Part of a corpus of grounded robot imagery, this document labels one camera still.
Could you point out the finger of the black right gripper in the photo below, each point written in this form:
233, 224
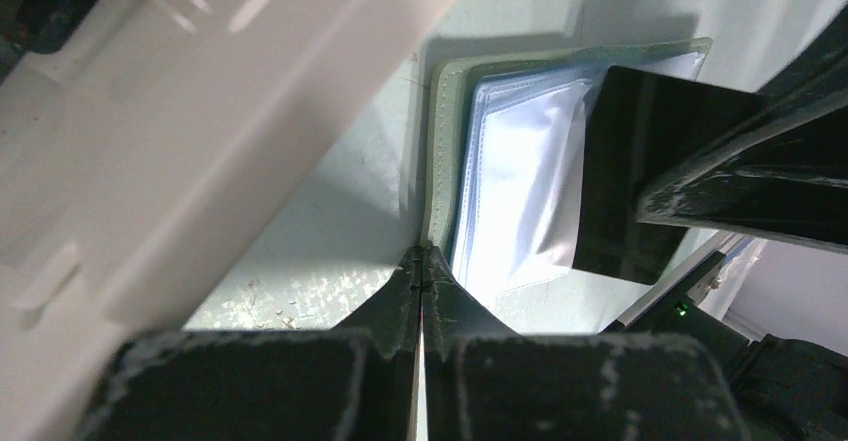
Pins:
780, 173

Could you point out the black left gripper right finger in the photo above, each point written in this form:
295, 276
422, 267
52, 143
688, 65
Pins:
486, 382

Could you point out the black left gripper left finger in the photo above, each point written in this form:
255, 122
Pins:
354, 381

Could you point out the white plastic bin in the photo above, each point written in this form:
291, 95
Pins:
142, 159

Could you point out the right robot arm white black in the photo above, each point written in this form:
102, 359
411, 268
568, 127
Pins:
785, 389

